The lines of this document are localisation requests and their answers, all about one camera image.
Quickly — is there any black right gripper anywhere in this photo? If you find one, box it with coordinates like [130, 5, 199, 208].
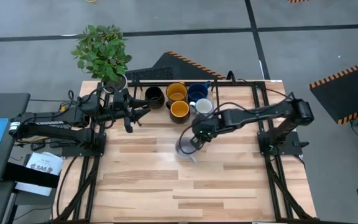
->
[188, 115, 219, 151]

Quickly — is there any grey mug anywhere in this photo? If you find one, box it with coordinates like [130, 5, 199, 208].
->
[175, 138, 199, 164]

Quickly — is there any black wire rack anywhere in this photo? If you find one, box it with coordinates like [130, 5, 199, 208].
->
[128, 79, 219, 128]

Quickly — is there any black power cable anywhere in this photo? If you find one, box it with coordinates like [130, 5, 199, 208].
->
[227, 70, 295, 100]

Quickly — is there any white flat box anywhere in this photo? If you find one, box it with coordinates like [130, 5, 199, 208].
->
[14, 182, 54, 197]

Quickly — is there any white printed paper sheet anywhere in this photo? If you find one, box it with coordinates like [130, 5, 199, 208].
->
[25, 151, 64, 175]

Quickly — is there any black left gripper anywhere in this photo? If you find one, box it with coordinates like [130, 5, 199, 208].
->
[113, 88, 152, 134]

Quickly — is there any white mug blue pattern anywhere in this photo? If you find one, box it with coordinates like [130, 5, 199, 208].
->
[190, 98, 214, 116]

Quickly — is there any large black mat striped edge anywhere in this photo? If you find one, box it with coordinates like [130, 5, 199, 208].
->
[309, 57, 358, 125]

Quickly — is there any black aluminium table frame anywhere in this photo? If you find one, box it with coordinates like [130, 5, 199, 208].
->
[53, 79, 318, 224]

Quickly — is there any dark blue mug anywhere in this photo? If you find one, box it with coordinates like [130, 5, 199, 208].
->
[187, 80, 212, 103]

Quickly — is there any all black mug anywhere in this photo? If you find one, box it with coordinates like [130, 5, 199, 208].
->
[144, 86, 166, 110]

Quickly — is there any amber glass mug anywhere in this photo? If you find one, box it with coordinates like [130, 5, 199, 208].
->
[165, 82, 188, 103]

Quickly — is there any green potted plant white pot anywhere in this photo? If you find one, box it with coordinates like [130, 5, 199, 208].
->
[70, 24, 132, 93]

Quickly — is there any triangular black mat striped edge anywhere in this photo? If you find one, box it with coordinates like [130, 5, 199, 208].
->
[125, 50, 226, 80]

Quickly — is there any black mug yellow inside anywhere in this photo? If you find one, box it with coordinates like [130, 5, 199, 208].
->
[165, 100, 191, 125]

